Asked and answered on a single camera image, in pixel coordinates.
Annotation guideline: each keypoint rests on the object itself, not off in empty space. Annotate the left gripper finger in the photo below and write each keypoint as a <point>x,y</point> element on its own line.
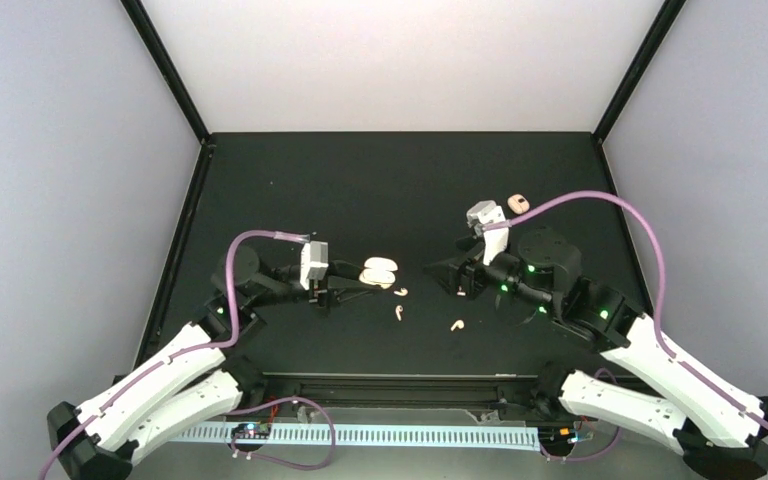
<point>348,269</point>
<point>353,292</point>

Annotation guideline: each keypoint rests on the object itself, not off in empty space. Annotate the white slotted cable duct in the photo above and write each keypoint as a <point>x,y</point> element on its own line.
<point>518,438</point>

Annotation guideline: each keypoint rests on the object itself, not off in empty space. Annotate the right base circuit board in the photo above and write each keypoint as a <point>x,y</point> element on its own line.
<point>563,435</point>

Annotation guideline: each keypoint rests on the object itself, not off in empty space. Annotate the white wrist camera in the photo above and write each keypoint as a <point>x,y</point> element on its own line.
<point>489,222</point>
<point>314,263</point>

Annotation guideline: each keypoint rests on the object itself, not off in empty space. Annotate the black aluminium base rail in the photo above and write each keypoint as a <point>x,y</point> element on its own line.
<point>511,397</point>

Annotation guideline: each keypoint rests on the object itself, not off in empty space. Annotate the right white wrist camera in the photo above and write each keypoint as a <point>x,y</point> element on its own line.
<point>489,222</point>

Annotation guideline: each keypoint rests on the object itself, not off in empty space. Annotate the black frame post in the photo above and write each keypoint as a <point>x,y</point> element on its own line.
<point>151,39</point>
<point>655,35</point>

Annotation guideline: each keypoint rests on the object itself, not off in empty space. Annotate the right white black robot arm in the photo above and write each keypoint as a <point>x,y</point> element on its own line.
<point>718,430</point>

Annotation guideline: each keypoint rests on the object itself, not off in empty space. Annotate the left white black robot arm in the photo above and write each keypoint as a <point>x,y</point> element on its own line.
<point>202,372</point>

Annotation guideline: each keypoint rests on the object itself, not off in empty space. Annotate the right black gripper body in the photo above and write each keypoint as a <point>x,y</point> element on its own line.
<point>472,283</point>

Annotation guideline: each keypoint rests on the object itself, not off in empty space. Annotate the left black frame post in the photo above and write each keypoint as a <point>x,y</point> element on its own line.
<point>151,39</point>

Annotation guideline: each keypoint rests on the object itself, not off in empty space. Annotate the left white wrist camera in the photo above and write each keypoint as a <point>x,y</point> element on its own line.
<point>314,263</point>

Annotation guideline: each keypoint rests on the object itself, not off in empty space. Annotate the small green circuit board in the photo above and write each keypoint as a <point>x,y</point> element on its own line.
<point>251,431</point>

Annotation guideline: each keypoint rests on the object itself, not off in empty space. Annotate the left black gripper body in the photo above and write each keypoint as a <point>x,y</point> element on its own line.
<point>317,294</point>

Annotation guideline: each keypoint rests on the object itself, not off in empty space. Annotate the pink earbuds charging case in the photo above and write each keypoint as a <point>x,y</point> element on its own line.
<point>379,271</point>

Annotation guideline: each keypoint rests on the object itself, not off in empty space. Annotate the right black frame post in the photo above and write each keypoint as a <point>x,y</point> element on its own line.
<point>655,35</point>

